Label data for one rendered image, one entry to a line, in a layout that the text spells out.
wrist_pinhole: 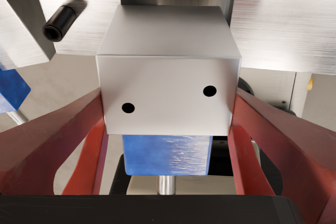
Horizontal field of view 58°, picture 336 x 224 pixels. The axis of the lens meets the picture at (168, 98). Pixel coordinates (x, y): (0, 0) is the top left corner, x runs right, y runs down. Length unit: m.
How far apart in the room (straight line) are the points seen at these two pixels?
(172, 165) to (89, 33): 0.08
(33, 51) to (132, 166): 0.13
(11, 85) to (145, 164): 0.16
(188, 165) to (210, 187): 0.35
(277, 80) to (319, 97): 0.50
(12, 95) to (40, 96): 1.43
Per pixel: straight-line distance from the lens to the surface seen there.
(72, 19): 0.16
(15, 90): 0.28
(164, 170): 0.16
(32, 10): 0.24
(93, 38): 0.17
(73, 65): 1.46
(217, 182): 0.51
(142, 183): 0.53
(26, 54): 0.25
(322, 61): 0.17
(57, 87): 1.60
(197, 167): 0.16
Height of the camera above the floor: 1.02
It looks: 45 degrees down
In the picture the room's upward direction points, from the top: 168 degrees counter-clockwise
